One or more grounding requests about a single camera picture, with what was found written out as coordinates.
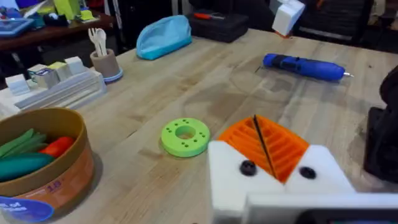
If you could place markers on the white orange left gripper right finger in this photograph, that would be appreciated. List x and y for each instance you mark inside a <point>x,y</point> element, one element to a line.
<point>317,169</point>

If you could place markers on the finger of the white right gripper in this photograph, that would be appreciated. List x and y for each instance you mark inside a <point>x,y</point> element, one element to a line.
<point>287,15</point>

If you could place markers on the white orange left gripper left finger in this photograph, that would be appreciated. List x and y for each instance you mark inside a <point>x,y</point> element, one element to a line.
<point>228,174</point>

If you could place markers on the blue electric screwdriver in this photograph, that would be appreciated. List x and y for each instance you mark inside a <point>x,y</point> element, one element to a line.
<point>306,67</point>

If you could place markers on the green disc with holes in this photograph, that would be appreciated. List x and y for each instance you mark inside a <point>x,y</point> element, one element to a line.
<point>172,141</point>

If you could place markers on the black tool case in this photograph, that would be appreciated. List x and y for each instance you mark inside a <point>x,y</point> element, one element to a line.
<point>220,29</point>

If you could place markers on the light blue zip bag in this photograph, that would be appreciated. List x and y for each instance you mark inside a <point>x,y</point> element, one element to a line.
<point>163,37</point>

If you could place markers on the grey cutlery cup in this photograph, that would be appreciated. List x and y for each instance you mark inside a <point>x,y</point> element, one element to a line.
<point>105,65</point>

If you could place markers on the brown tub with toy vegetables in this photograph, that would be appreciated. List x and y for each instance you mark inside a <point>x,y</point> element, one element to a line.
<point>62,174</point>

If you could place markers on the white plastic spoon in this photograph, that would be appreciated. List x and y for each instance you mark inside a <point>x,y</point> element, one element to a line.
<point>101,39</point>

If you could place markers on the white board with toy blocks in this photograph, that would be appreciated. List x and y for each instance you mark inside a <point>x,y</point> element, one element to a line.
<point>59,88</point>

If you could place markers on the white plastic fork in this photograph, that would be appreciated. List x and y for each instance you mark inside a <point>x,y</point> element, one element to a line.
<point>93,39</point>

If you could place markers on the blue round lid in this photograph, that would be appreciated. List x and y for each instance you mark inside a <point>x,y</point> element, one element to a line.
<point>25,210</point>

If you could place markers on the cluttered brown side desk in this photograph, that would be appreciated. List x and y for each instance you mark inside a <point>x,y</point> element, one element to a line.
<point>46,29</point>

